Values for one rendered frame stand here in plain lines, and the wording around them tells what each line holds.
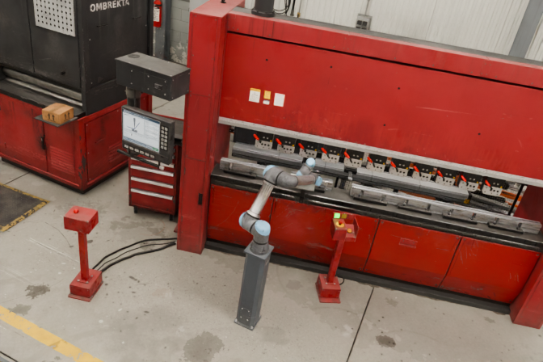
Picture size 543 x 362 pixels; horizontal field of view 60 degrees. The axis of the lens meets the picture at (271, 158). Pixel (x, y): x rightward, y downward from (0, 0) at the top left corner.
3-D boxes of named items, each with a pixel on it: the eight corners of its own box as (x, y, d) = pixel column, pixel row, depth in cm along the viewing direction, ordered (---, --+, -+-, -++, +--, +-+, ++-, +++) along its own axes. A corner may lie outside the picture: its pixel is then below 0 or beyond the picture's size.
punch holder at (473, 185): (457, 188, 406) (464, 172, 398) (456, 183, 413) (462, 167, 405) (475, 191, 405) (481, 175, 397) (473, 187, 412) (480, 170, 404)
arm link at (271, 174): (248, 234, 352) (281, 170, 348) (234, 224, 360) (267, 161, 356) (256, 235, 362) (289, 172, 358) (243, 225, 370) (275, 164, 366)
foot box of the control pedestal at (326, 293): (319, 302, 427) (322, 292, 421) (315, 282, 449) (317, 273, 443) (340, 303, 430) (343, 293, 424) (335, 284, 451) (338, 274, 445)
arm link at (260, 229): (261, 246, 349) (263, 231, 342) (248, 236, 356) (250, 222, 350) (271, 239, 357) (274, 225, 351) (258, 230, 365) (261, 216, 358)
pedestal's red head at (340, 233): (332, 240, 402) (337, 223, 393) (329, 229, 416) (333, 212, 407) (355, 242, 404) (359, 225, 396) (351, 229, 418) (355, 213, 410)
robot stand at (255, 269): (252, 331, 388) (264, 259, 351) (233, 322, 393) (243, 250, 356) (261, 317, 403) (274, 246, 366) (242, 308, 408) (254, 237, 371)
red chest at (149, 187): (128, 216, 497) (127, 131, 449) (146, 191, 541) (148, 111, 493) (173, 225, 493) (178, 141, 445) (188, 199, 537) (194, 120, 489)
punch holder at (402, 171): (389, 174, 410) (393, 157, 402) (388, 170, 418) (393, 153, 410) (406, 178, 409) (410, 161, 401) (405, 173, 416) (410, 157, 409)
